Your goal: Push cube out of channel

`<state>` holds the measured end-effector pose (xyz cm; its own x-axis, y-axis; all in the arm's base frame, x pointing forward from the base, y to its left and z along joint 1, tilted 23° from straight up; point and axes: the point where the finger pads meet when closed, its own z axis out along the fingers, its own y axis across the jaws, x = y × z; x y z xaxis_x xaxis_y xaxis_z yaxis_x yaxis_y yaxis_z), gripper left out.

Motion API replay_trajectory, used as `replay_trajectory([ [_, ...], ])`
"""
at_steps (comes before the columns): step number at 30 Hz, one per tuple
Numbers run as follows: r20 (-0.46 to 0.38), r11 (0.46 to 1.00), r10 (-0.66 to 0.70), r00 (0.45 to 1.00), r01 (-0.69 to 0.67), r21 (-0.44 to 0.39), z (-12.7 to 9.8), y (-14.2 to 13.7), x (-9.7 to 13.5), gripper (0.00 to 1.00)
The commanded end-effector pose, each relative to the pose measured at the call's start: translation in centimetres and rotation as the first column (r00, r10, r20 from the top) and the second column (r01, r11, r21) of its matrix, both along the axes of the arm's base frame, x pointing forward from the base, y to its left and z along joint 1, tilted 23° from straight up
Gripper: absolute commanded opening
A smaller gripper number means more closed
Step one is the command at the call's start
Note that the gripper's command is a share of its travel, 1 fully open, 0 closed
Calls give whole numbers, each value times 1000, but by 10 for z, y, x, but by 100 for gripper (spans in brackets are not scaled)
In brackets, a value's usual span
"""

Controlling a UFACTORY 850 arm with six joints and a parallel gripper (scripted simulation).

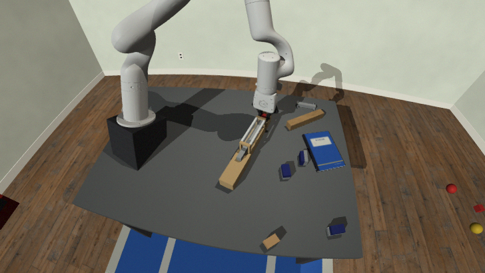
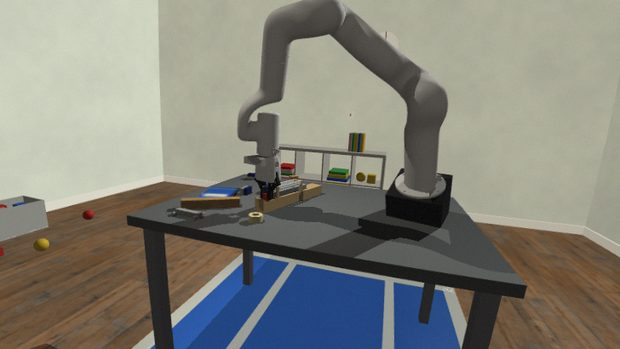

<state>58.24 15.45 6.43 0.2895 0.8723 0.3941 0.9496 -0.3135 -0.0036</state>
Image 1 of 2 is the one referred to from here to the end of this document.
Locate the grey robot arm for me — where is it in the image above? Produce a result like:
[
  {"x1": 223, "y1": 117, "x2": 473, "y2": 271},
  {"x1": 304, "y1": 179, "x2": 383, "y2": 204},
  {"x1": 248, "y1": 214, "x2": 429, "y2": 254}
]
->
[{"x1": 111, "y1": 0, "x2": 294, "y2": 128}]

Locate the tan rectangular block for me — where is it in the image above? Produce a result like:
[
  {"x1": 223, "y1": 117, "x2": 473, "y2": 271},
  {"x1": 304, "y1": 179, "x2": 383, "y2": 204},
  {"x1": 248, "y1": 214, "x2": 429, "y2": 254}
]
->
[{"x1": 262, "y1": 234, "x2": 280, "y2": 249}]

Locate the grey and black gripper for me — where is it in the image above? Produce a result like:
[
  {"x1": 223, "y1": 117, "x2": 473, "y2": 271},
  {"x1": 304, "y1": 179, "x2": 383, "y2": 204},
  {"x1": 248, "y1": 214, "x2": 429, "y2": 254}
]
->
[{"x1": 252, "y1": 89, "x2": 278, "y2": 121}]

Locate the blue notebook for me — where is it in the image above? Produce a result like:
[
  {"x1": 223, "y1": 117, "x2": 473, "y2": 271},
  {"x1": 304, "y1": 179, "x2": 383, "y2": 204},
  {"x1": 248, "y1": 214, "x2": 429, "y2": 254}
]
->
[{"x1": 302, "y1": 131, "x2": 345, "y2": 172}]

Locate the brown wooden bar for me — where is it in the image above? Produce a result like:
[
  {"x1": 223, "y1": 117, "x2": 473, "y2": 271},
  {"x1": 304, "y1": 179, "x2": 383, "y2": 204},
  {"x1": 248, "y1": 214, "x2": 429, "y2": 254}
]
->
[{"x1": 286, "y1": 109, "x2": 324, "y2": 131}]

